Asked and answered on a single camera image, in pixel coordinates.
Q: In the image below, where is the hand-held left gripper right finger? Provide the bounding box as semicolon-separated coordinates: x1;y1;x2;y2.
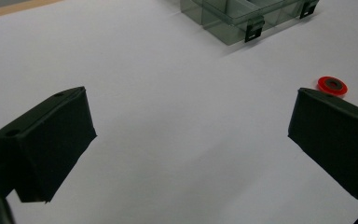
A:
287;87;358;201

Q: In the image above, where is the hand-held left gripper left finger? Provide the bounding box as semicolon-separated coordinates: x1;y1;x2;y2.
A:
0;86;98;203

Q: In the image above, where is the red round washer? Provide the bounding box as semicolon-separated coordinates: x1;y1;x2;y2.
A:
317;76;349;96

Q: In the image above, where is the clear plastic compartment box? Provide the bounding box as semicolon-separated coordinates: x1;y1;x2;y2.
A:
180;0;321;47

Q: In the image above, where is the white table sheet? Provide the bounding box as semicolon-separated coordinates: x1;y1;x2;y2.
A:
0;0;358;224

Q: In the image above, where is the wooden table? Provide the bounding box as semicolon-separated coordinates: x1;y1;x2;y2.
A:
0;0;63;21

